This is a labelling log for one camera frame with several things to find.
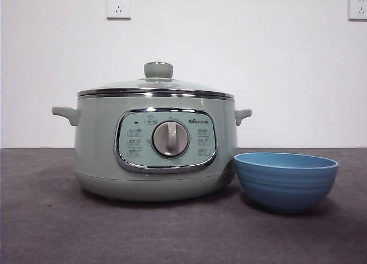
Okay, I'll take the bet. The pale green electric steamer pot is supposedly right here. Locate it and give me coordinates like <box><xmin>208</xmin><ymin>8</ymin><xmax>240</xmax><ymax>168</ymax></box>
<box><xmin>51</xmin><ymin>96</ymin><xmax>252</xmax><ymax>202</ymax></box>

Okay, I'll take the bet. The white wall socket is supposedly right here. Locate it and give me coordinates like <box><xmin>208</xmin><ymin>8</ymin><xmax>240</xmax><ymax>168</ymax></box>
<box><xmin>348</xmin><ymin>0</ymin><xmax>367</xmax><ymax>21</ymax></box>
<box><xmin>107</xmin><ymin>0</ymin><xmax>132</xmax><ymax>20</ymax></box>

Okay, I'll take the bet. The blue ribbed bowl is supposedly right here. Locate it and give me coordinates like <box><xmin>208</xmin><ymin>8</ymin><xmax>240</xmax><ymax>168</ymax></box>
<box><xmin>234</xmin><ymin>152</ymin><xmax>339</xmax><ymax>214</ymax></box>

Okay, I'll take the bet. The glass lid with green knob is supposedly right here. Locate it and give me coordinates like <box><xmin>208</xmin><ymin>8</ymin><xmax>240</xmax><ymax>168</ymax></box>
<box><xmin>76</xmin><ymin>61</ymin><xmax>235</xmax><ymax>100</ymax></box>

